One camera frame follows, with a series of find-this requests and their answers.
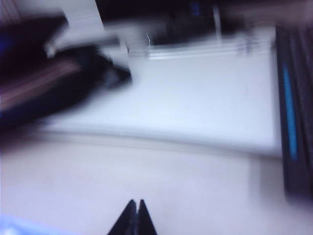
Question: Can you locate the black computer monitor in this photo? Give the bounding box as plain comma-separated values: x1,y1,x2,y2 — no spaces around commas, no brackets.
95,0,313,27

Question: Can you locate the dark blue black backpack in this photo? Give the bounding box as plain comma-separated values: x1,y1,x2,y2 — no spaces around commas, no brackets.
0,14,134,130

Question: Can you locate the white desk riser platform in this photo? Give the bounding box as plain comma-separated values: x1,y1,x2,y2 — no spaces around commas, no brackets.
40,45,282,157

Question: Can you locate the black flat device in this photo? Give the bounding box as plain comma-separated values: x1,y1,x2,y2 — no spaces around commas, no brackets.
275,24,313,208

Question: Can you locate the silver monitor stand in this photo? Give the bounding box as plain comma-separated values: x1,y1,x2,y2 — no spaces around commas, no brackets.
211,6,222,40

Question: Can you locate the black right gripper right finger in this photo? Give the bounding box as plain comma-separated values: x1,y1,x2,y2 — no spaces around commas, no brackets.
137,199,157,235

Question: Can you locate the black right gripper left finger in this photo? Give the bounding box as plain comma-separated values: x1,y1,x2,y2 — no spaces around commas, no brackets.
106,199,138,235

